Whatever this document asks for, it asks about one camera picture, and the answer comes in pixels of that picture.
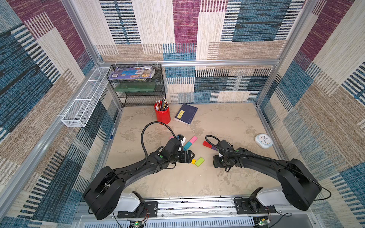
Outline teal long block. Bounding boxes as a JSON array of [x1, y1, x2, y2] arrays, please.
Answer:
[[183, 142, 193, 151]]

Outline red long block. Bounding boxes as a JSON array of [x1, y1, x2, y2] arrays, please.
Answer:
[[202, 141, 212, 149]]

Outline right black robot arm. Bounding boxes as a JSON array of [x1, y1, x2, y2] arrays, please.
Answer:
[[213, 140, 322, 211]]

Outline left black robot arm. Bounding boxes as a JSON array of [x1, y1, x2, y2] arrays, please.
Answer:
[[83, 138, 195, 220]]

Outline dark blue notebook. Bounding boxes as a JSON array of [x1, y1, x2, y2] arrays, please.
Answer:
[[175, 104, 198, 124]]

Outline red ribbed pencil cup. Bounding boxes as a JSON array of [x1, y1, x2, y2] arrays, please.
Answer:
[[154, 103, 171, 124]]

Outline pencils in cup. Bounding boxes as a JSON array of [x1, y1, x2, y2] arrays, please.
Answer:
[[155, 97, 169, 111]]

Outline black mesh shelf rack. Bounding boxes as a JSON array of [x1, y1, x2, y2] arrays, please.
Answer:
[[107, 64, 166, 107]]

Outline green folder in rack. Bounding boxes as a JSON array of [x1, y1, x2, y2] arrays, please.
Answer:
[[114, 83, 156, 92]]

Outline colourful magazine on rack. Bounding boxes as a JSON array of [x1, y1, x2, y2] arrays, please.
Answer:
[[108, 66, 156, 81]]

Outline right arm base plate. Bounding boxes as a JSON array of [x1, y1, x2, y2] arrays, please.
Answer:
[[233, 197, 276, 214]]

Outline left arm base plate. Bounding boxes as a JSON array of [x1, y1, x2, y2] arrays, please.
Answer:
[[117, 201, 158, 219]]

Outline blue pen by wall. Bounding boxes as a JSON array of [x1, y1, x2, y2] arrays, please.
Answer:
[[109, 128, 115, 141]]

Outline white wire wall basket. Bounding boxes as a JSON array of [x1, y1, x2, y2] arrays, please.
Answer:
[[62, 67, 108, 128]]

